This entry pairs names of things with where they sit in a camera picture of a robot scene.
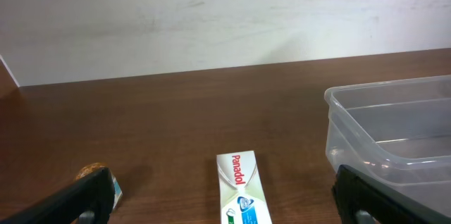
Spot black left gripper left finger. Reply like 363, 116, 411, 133
1, 168, 115, 224

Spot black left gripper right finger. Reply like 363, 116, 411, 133
332, 165, 450, 224

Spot clear plastic container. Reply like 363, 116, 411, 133
325, 75, 450, 216

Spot small jar gold lid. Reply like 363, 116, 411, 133
75, 163, 123, 211

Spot white Panadol box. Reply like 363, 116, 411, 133
216, 151, 272, 224

